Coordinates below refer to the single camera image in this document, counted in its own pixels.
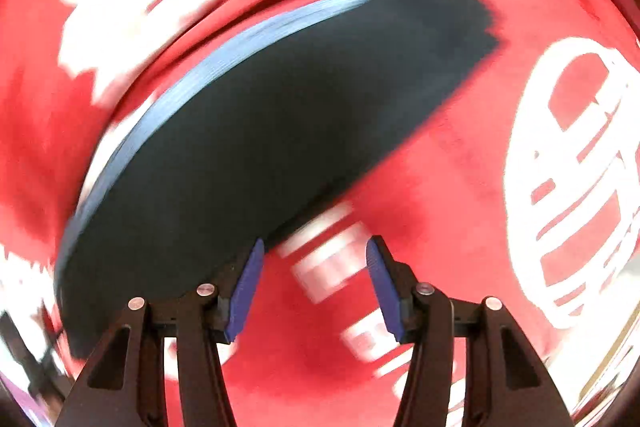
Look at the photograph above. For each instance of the black pants with blue waistband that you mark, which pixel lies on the black pants with blue waistband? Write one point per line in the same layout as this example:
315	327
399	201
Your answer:
275	147

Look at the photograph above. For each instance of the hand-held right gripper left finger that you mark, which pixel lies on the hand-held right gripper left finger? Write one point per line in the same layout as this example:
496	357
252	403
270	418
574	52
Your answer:
245	302

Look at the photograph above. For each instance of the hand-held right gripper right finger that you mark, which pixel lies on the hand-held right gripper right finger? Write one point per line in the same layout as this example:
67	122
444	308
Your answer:
385	287

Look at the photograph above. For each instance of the red printed sofa cover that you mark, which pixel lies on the red printed sofa cover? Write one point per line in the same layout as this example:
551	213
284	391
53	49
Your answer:
450	207

